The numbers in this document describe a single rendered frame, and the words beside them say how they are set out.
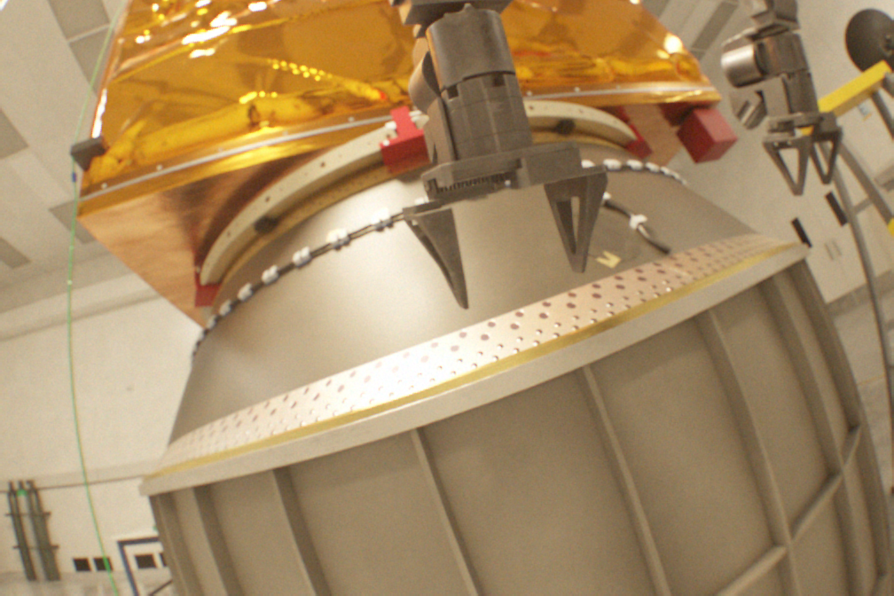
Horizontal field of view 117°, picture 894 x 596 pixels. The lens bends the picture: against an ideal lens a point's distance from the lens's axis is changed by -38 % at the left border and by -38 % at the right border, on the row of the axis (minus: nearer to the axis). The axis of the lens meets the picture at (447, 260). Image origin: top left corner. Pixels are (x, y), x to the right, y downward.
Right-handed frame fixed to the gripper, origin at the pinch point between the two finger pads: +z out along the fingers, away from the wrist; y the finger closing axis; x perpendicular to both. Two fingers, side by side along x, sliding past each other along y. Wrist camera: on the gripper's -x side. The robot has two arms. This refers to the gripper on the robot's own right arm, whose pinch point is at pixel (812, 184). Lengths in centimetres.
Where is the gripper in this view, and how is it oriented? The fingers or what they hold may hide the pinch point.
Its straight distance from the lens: 64.8
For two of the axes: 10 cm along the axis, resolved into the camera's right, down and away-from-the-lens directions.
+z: 2.2, 9.6, 1.4
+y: -9.4, 2.5, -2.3
